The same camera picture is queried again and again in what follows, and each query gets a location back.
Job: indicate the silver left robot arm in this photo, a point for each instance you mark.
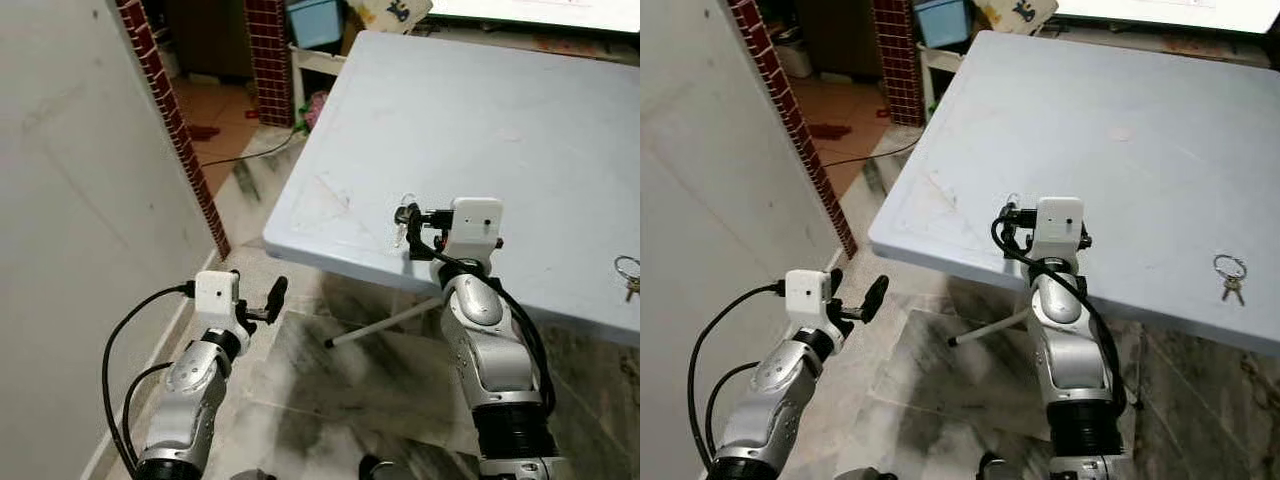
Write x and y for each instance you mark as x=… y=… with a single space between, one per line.
x=195 y=385
x=775 y=385

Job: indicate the light blue folding table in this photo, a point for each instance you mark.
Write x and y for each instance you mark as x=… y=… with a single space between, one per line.
x=1100 y=130
x=450 y=130

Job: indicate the grey metal table leg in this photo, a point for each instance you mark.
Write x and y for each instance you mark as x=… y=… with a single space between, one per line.
x=385 y=322
x=990 y=327

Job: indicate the pink item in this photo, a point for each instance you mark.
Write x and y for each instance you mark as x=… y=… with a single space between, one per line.
x=316 y=108

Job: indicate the white shelf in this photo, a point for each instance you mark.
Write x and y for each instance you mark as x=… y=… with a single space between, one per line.
x=315 y=62
x=940 y=60

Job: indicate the grey robot left leg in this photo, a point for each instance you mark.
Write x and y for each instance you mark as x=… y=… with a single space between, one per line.
x=857 y=475
x=252 y=475

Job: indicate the grey robot leg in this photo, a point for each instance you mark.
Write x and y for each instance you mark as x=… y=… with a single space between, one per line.
x=857 y=475
x=375 y=470
x=252 y=475
x=993 y=468

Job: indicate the red tiled pillar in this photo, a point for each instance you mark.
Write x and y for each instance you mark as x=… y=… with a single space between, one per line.
x=897 y=60
x=268 y=60

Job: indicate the printed cardboard box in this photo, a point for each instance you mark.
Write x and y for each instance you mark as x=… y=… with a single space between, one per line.
x=395 y=12
x=1020 y=12

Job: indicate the blue plastic bin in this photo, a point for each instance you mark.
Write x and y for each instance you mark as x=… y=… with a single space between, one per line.
x=942 y=22
x=315 y=22

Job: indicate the grey robot right leg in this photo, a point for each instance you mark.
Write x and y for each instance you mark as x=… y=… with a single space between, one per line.
x=375 y=470
x=993 y=468

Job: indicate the white plastic container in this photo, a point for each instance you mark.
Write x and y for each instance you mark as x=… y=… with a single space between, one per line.
x=795 y=60

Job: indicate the white board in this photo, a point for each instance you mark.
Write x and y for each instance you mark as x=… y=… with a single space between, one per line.
x=1170 y=12
x=540 y=12

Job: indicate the dark wooden cabinet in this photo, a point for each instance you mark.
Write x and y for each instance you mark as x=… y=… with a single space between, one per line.
x=840 y=35
x=210 y=35

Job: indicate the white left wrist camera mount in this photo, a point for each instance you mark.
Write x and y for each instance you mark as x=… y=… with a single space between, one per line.
x=214 y=295
x=806 y=295

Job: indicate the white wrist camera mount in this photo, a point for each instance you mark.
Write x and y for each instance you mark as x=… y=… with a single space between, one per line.
x=214 y=295
x=806 y=295
x=1058 y=225
x=475 y=225

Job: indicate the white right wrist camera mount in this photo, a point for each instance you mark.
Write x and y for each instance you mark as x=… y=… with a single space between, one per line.
x=475 y=225
x=1058 y=225

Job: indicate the red tiled wall edge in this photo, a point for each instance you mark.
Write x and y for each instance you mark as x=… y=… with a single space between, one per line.
x=170 y=120

